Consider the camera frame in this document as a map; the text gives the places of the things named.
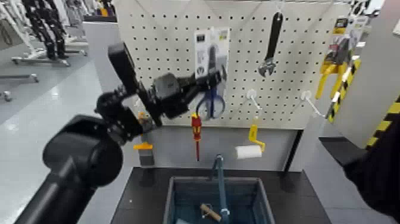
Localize grey scraper with orange handle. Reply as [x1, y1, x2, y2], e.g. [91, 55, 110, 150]
[133, 111, 156, 167]

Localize wooden handled tool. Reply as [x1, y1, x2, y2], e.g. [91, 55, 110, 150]
[199, 203, 223, 223]

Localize white robot on stand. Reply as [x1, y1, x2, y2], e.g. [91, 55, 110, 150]
[0, 0, 43, 60]

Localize white pegboard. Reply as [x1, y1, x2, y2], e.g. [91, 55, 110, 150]
[115, 0, 352, 130]

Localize blue grey plastic crate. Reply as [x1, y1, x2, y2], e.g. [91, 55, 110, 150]
[162, 175, 276, 224]

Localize red yellow screwdriver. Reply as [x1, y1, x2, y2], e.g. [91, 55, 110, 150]
[190, 112, 203, 162]

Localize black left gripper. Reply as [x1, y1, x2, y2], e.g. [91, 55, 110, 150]
[153, 66, 228, 120]

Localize yellow handled pliers in package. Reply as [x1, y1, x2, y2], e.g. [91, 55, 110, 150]
[315, 18, 353, 101]

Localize black adjustable wrench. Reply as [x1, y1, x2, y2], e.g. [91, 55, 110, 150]
[258, 11, 285, 78]

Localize white product card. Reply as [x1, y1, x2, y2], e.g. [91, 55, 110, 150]
[348, 15, 370, 51]

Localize blue scissors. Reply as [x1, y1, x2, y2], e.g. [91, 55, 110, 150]
[193, 26, 231, 122]

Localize white pegboard hook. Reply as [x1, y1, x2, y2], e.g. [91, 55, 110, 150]
[300, 91, 326, 119]
[245, 89, 264, 122]

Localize grey wheeled stand base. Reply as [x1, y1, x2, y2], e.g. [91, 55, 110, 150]
[0, 73, 40, 84]
[11, 55, 72, 68]

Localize yellow black hazard strip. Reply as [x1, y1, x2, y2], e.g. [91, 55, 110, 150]
[326, 59, 363, 124]
[366, 95, 400, 150]

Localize yellow handled white paint roller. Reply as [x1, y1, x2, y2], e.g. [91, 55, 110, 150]
[235, 124, 267, 160]

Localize black robot on stand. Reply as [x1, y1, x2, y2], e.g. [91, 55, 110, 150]
[21, 0, 69, 60]

